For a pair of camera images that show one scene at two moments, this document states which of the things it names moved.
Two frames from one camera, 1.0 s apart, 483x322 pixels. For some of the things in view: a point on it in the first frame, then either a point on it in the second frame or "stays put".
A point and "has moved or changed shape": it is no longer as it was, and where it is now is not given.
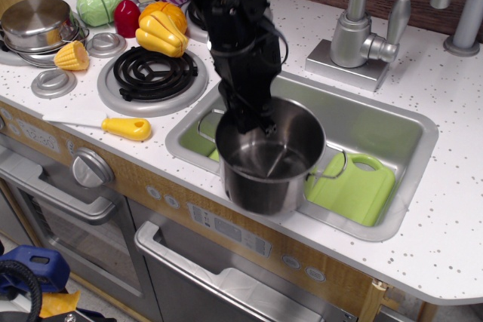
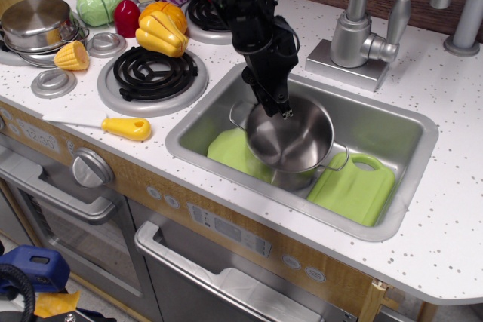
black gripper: x=245 y=81 -> x=268 y=65
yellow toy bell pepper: x=158 y=33 stays put
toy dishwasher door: x=198 y=276 stays put
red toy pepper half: x=127 y=15 stays put
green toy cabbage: x=96 y=4 stays put
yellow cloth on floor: x=53 y=304 stays put
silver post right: x=469 y=26 stays put
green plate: x=200 y=136 -> x=231 y=147
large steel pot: x=265 y=173 has moved or changed shape
